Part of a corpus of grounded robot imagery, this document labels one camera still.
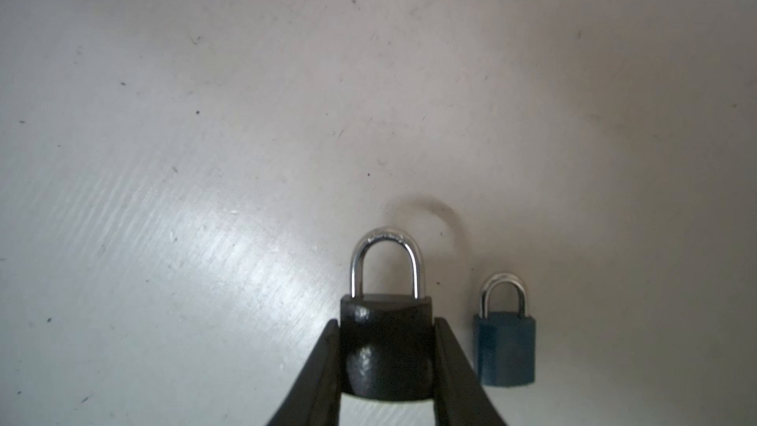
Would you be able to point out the blue padlock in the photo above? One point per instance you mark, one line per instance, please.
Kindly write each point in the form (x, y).
(504, 342)

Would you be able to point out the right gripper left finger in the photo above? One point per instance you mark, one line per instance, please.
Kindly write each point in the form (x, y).
(314, 399)

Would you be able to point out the black padlock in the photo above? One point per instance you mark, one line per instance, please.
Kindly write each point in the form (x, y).
(387, 340)

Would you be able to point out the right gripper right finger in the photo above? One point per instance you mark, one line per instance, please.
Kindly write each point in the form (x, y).
(459, 398)

